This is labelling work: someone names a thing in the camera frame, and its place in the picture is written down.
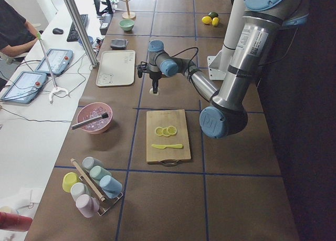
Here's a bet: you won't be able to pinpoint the seated person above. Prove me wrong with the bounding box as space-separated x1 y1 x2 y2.
1 0 38 58

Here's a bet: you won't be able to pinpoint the white cup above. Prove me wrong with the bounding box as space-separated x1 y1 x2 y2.
70 182 91 202

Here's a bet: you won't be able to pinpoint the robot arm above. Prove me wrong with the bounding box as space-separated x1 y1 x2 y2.
138 0 310 138

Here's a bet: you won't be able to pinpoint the wooden cutting board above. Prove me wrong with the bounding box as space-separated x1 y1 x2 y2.
146 110 191 166

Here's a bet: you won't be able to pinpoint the teach pendant far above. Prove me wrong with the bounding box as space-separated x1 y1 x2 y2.
35 49 74 76

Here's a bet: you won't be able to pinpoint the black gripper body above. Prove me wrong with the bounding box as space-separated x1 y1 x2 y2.
150 72 161 89

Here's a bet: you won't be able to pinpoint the grey cup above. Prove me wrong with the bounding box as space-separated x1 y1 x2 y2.
82 156 103 172

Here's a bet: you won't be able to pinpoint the wooden mug stand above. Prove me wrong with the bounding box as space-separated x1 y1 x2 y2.
120 0 136 19

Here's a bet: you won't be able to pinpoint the black computer mouse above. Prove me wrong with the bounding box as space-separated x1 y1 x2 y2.
52 28 64 35

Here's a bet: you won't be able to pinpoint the yellow plastic knife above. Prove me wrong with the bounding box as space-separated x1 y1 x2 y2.
151 144 183 150

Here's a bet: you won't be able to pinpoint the lemon slice top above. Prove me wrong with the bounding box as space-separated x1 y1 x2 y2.
155 127 164 137

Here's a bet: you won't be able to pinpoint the aluminium frame post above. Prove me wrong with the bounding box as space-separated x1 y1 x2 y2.
64 0 99 68

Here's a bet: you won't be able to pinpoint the yellow lemon upper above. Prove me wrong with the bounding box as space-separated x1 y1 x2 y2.
202 16 212 25

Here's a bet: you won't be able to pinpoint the black keyboard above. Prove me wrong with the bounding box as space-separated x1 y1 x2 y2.
66 14 89 43

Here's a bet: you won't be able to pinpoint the green cup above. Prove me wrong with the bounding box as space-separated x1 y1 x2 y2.
89 165 112 185

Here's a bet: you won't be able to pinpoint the pink cup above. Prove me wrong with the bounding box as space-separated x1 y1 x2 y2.
76 194 99 218

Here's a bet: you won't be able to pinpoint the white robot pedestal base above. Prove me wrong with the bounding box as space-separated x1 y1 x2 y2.
207 0 245 80

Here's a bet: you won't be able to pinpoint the teach pendant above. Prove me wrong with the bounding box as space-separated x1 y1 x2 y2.
35 49 74 76
1 71 47 104

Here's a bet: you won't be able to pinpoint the red bottle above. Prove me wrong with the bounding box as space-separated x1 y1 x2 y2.
1 212 33 232

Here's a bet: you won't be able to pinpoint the lemon slice bottom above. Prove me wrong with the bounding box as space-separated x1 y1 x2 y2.
167 125 177 135

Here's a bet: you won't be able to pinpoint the lemon slice middle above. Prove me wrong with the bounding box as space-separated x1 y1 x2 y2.
162 128 170 137

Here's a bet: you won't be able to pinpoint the yellow cup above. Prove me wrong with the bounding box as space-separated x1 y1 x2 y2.
62 172 79 193

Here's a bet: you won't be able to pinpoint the yellow lemon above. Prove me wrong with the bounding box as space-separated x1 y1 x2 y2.
212 17 219 27
202 16 212 25

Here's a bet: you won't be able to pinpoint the teach pendant near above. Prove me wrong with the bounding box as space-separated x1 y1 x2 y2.
1 71 47 104

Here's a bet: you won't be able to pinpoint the green bowl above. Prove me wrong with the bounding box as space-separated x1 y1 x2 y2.
119 19 135 32

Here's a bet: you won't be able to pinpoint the yellow lemon lower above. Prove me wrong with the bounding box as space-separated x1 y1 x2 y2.
212 17 219 27

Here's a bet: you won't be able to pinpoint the grey purple folded cloths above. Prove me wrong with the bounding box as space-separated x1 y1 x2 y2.
110 39 129 50

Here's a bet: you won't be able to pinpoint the green lime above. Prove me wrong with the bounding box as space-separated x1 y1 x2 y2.
208 12 218 19

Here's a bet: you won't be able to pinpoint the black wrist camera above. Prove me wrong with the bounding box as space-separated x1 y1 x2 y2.
136 61 149 78

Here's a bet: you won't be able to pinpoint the wire cup rack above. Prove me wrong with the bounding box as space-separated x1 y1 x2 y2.
79 174 124 216

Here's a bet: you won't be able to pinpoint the reacher grabber stick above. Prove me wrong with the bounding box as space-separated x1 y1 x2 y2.
36 32 69 104

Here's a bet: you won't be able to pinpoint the blue cup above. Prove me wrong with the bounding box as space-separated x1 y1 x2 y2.
99 175 122 198

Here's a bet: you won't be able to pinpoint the pink bowl with ice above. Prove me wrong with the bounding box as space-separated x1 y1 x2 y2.
77 102 113 134

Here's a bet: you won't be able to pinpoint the lemon slice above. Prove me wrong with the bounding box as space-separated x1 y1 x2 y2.
162 128 170 137
167 125 177 135
155 127 164 137

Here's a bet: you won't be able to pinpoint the white bear tray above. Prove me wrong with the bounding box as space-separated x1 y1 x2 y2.
96 50 135 87

